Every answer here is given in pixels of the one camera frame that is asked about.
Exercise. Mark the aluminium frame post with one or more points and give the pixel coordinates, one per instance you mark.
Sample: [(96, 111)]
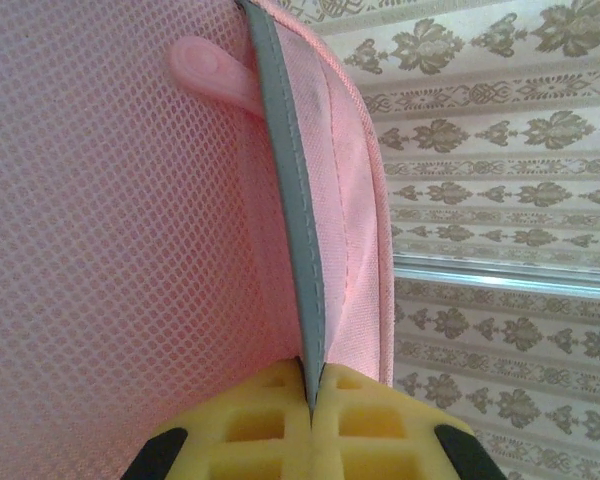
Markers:
[(505, 275)]

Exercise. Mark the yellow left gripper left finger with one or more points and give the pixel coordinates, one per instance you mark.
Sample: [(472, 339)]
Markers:
[(240, 430)]

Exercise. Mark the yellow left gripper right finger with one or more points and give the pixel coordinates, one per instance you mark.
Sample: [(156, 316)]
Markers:
[(380, 430)]

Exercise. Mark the pink student backpack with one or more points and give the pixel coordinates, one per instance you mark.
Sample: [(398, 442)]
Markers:
[(130, 200)]

